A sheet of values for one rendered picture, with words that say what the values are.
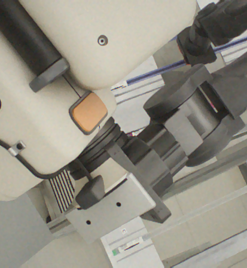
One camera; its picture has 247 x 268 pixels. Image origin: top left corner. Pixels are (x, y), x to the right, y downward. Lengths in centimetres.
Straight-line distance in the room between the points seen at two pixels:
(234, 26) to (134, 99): 45
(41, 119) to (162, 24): 15
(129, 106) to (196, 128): 79
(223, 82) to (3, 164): 31
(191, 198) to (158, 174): 227
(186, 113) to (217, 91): 5
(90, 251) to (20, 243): 100
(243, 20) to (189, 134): 47
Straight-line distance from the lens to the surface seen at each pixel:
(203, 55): 136
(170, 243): 268
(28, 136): 57
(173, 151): 68
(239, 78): 75
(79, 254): 225
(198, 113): 72
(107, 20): 55
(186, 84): 72
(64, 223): 164
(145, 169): 66
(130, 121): 149
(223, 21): 116
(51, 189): 210
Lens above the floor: 161
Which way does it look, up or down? 36 degrees down
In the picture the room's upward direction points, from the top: 58 degrees clockwise
